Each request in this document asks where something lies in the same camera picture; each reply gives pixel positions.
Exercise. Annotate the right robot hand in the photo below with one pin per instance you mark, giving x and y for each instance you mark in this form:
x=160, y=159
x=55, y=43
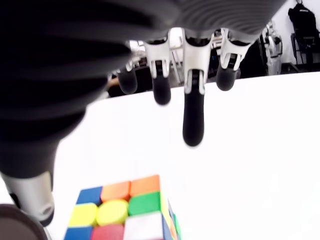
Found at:
x=50, y=62

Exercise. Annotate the multicoloured Rubik's cube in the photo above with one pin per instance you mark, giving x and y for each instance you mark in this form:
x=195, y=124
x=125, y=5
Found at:
x=115, y=212

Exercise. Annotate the dark brown round plate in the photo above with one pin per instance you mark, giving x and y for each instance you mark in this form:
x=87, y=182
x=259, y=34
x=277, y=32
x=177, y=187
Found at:
x=15, y=225

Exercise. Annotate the standing silver humanoid robot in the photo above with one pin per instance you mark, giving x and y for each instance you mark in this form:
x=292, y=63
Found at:
x=273, y=50

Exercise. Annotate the hanging black garment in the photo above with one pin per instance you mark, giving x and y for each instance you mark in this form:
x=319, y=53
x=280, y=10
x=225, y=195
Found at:
x=303, y=22

